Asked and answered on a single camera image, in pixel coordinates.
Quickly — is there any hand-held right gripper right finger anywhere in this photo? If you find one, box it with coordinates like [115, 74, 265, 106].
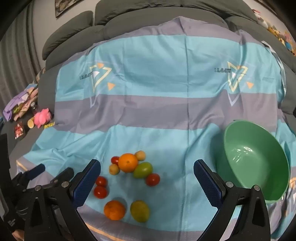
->
[194, 159, 271, 241]

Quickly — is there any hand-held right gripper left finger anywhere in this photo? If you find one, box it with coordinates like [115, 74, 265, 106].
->
[24, 159, 101, 241]

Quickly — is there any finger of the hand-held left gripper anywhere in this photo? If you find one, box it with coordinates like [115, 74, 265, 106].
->
[50, 167, 74, 186]
[14, 163, 46, 186]

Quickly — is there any large orange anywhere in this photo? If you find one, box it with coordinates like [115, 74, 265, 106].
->
[118, 153, 139, 173]

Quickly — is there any green plastic bowl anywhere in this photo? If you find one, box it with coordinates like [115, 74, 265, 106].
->
[223, 120, 290, 204]

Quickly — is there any yellow-green mango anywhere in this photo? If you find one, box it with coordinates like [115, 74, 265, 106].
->
[130, 200, 150, 223]

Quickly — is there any red snack packet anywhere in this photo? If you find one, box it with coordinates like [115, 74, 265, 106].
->
[14, 123, 25, 139]

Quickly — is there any pink pig toy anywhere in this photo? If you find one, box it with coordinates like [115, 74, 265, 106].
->
[34, 108, 52, 128]

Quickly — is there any green mango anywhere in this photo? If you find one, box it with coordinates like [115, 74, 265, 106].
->
[133, 162, 153, 179]

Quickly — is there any purple cloth pile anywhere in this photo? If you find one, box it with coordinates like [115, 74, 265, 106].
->
[3, 84, 38, 122]

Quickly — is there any blue and grey striped blanket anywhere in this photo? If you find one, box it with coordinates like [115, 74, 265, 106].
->
[16, 16, 296, 240]

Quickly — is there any grey curtain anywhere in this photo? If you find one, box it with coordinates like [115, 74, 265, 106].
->
[0, 2, 43, 107]

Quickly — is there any pile of colourful plush toys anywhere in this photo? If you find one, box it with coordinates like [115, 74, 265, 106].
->
[252, 9, 296, 56]

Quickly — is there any grey sofa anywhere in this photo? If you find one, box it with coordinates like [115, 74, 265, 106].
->
[0, 0, 296, 167]

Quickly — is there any framed wall picture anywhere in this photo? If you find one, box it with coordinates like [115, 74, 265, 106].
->
[55, 0, 84, 18]

